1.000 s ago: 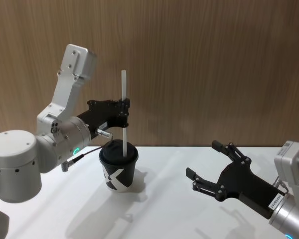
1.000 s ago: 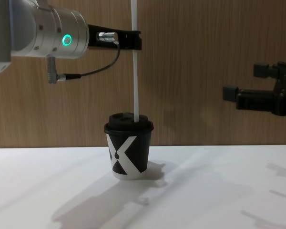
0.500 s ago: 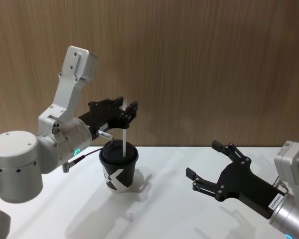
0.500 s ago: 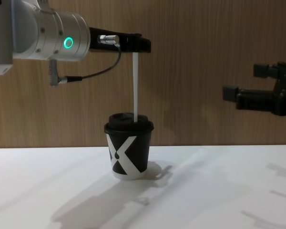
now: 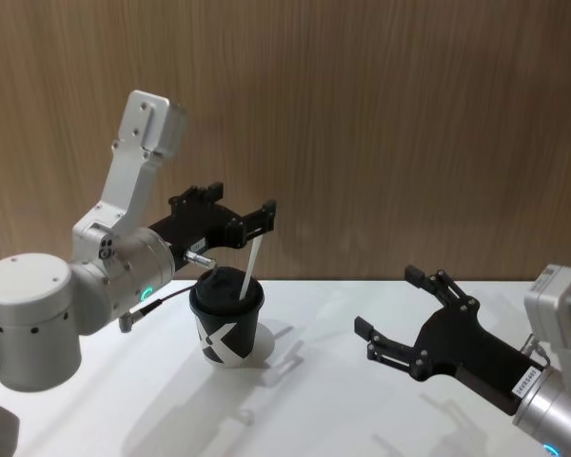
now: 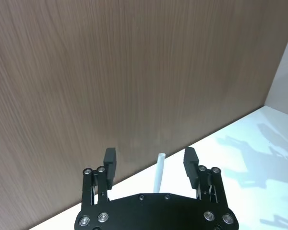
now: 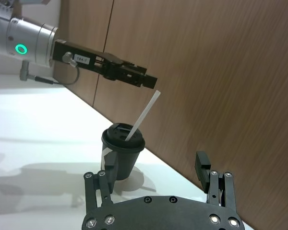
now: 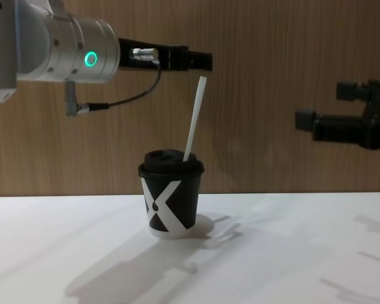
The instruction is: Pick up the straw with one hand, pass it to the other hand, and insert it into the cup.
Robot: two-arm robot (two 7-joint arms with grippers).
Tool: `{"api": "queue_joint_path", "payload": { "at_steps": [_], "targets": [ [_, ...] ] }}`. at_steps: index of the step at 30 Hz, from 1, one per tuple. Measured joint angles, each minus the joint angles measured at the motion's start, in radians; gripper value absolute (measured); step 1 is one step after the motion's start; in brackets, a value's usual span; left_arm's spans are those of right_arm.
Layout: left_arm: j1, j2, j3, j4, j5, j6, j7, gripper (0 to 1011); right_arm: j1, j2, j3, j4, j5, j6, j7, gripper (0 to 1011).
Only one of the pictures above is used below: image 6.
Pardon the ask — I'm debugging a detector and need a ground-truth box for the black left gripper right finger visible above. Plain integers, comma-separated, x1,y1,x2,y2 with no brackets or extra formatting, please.
182,147,230,209

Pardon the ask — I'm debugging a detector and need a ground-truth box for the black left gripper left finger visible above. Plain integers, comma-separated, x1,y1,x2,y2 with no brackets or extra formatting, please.
82,147,118,212

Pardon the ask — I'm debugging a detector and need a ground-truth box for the white plastic tube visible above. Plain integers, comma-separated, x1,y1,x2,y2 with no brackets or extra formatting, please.
153,152,167,194

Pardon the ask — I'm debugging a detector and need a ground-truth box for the white table cloth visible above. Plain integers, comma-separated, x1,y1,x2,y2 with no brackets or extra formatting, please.
25,105,288,230

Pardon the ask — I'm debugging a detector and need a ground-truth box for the white curtain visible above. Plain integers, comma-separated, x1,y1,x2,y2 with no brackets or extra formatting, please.
263,30,288,122

